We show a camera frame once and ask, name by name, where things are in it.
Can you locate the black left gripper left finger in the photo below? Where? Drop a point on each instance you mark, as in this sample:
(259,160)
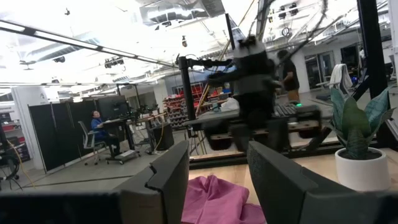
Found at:
(161,193)

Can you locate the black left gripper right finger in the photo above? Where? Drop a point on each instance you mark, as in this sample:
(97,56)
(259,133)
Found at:
(280,186)

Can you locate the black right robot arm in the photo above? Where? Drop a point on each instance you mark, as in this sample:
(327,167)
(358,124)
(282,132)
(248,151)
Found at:
(255,93)

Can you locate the black computer tower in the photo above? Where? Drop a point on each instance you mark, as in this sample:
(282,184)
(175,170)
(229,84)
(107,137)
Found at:
(164,137)

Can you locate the purple cloth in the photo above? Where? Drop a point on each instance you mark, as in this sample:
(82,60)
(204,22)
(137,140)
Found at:
(217,202)

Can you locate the wooden office desk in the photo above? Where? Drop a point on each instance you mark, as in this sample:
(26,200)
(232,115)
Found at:
(149,117)

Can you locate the black backlit keyboard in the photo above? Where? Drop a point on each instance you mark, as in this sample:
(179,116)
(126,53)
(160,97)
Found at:
(286,110)

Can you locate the white plant pot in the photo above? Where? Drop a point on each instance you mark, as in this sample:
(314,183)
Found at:
(362,174)

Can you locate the shelving with red bins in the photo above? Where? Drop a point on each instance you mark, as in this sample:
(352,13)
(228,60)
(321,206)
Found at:
(174,105)

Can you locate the person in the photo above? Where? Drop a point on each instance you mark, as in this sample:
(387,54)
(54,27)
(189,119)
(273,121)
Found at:
(290,77)
(98,127)

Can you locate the grey office chair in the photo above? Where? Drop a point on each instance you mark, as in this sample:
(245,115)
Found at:
(84,137)

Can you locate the white plastic bag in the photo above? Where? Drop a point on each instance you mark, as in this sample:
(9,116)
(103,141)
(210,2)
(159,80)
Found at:
(230,105)

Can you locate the green artificial plant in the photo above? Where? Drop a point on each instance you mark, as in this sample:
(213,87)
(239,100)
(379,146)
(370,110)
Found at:
(354,124)

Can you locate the black computer monitor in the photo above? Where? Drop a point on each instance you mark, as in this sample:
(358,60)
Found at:
(113,107)

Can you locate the black cart pole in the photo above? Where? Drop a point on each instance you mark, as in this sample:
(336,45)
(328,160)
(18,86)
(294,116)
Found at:
(186,93)

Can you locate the white cloth on chair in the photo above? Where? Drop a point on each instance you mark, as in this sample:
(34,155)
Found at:
(340,76)

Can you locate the white square column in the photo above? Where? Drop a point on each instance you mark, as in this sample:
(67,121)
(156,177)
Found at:
(25,99)

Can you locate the long linear ceiling light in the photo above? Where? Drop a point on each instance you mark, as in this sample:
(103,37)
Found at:
(68,41)

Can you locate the black partition wall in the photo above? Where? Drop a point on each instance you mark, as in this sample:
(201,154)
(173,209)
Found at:
(56,133)

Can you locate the black metal rig frame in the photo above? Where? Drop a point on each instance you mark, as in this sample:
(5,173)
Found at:
(371,46)

